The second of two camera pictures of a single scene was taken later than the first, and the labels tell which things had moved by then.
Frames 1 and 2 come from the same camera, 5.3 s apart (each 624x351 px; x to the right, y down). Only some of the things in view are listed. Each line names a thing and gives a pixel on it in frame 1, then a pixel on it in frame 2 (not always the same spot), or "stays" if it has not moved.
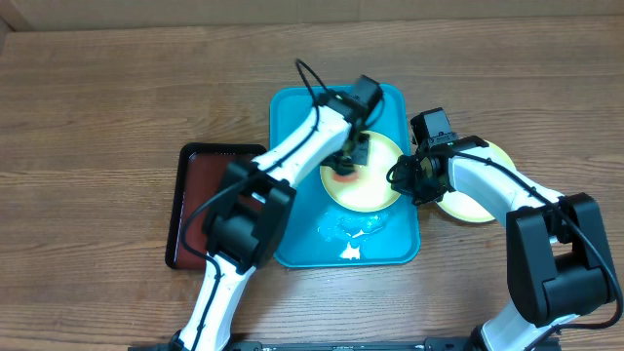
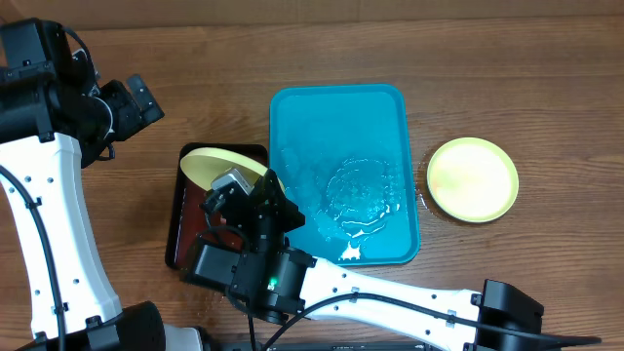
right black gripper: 407,177 -> 268,208
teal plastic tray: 328,233 stays
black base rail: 335,345 stays
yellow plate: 367,189 -> 203,167
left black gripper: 361,160 -> 117,95
